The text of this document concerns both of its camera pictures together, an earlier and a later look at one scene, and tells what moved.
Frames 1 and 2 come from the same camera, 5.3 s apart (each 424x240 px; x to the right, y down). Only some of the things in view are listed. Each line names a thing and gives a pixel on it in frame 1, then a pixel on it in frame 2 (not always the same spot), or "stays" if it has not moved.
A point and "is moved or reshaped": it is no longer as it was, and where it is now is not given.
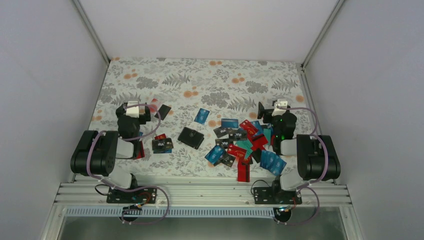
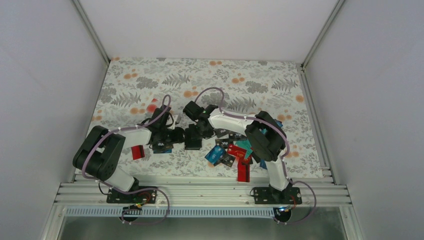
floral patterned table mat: x=209 y=123 stays
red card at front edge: x=243 y=172 stays
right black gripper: x=267 y=113 → x=209 y=133
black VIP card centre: x=237 y=135 stays
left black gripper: x=147 y=114 → x=178 y=138
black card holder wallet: x=191 y=137 is moved or reshaped
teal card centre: x=246 y=144 stays
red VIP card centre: x=236 y=151 stays
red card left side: x=140 y=153 stays
